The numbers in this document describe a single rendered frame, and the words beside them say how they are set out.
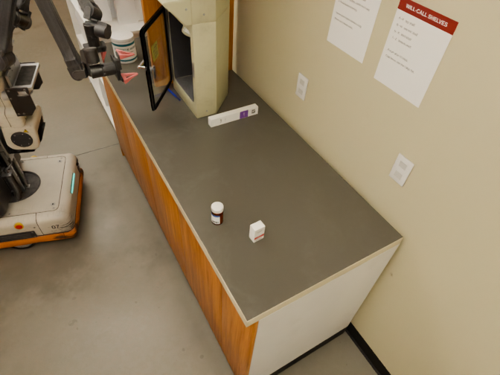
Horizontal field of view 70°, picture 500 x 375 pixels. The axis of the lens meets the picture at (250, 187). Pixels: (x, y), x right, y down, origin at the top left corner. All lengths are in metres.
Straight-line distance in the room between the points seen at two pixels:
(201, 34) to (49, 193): 1.48
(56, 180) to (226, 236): 1.59
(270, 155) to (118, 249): 1.30
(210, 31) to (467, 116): 1.06
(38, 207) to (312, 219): 1.73
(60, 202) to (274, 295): 1.67
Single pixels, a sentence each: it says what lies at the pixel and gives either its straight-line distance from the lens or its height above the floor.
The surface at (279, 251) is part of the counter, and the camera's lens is 1.33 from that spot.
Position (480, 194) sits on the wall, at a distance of 1.29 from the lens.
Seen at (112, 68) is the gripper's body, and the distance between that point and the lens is 1.80.
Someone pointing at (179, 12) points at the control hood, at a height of 1.47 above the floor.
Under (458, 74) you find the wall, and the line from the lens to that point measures 1.23.
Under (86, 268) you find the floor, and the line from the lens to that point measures 2.52.
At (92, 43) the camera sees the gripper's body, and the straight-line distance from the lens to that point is 2.04.
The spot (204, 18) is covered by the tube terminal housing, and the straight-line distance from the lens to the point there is 1.67.
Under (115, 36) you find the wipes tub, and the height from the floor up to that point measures 1.09.
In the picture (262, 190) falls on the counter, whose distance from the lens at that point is 1.51.
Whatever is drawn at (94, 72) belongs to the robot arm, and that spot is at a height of 1.21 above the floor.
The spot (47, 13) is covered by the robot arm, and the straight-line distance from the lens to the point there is 1.79.
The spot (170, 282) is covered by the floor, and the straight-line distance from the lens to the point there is 2.35.
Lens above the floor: 2.04
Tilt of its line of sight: 46 degrees down
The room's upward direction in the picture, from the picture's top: 5 degrees clockwise
